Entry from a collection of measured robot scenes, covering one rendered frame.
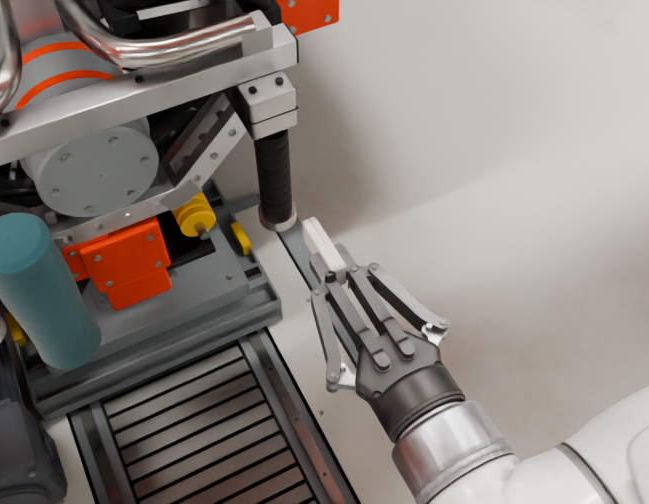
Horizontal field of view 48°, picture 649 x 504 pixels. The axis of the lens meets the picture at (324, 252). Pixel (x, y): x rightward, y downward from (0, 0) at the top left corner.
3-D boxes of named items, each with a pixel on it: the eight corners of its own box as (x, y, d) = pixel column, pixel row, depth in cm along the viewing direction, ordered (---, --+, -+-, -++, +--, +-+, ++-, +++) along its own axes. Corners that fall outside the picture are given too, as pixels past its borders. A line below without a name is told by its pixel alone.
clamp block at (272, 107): (262, 71, 79) (258, 31, 74) (299, 126, 74) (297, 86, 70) (218, 86, 77) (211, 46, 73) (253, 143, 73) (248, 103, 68)
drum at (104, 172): (118, 82, 95) (89, -13, 84) (176, 196, 84) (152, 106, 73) (8, 117, 91) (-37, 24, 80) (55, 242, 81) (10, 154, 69)
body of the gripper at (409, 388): (386, 461, 65) (337, 376, 70) (466, 420, 67) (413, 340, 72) (392, 430, 59) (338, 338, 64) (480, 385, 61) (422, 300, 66)
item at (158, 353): (217, 201, 173) (212, 174, 165) (283, 321, 155) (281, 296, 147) (4, 283, 160) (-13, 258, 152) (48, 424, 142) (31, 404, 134)
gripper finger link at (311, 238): (340, 286, 73) (333, 289, 73) (308, 235, 77) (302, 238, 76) (340, 269, 71) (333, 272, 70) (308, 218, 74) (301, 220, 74)
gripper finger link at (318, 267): (341, 298, 71) (314, 310, 71) (318, 259, 74) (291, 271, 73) (342, 290, 70) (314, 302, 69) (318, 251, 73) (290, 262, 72)
